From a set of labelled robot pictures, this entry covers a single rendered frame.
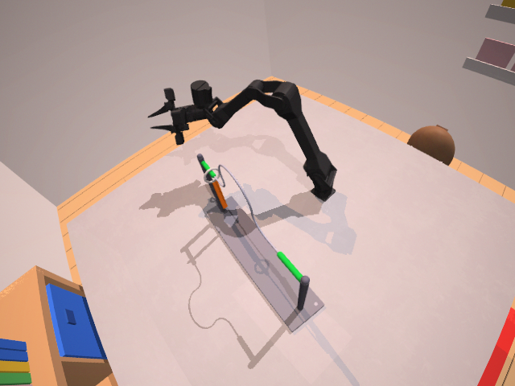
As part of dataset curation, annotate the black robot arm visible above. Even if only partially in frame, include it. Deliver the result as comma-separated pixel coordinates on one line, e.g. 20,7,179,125
171,80,337,202

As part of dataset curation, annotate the thin grey wire with green sections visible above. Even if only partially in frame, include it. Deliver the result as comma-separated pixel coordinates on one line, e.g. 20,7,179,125
205,164,325,332

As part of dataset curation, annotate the orange handle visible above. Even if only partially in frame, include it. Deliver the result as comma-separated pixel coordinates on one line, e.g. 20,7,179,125
204,167,227,209

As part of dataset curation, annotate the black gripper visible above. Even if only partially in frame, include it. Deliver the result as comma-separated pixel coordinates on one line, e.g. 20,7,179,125
149,88,196,145

